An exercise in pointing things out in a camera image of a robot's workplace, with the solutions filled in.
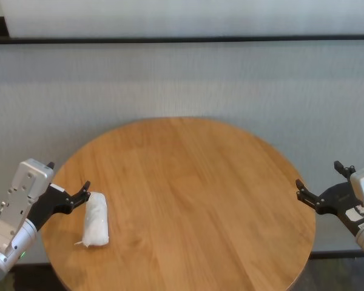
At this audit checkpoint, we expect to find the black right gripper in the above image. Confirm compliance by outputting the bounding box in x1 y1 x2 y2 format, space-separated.
295 160 364 242

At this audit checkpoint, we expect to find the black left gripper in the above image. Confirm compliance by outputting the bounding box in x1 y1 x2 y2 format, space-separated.
27 161 91 233

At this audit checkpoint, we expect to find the white plastic-wrapped sandbag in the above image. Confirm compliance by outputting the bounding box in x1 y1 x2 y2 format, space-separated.
75 190 110 249

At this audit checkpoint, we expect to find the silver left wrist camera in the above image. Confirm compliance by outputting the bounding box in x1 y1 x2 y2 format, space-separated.
0 158 55 258

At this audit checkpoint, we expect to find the black horizontal rail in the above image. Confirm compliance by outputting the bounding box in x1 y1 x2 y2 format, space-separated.
0 35 364 45

